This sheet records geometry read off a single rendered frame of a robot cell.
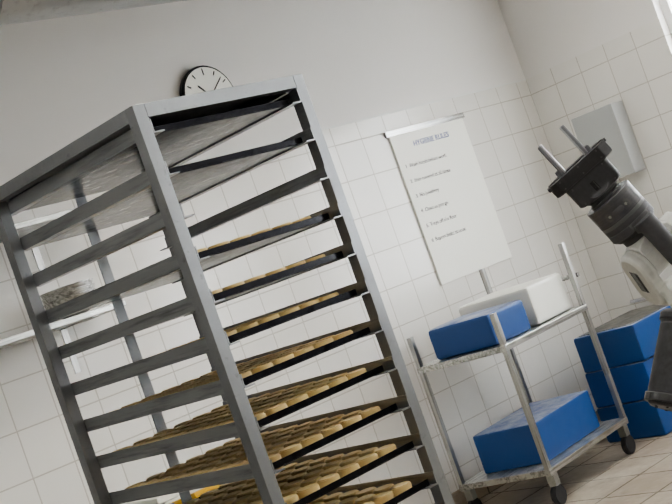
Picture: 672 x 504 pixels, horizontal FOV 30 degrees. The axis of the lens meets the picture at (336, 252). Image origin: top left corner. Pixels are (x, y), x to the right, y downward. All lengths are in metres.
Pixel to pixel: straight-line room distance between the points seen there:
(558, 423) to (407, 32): 2.41
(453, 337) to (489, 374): 0.89
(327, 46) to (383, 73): 0.39
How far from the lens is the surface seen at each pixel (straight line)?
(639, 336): 6.75
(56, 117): 5.70
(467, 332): 6.04
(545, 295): 6.36
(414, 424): 2.82
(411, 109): 7.04
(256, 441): 2.51
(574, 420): 6.39
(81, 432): 3.00
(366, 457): 2.77
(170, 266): 2.58
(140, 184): 2.60
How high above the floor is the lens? 1.37
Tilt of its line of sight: 1 degrees up
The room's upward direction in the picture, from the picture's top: 20 degrees counter-clockwise
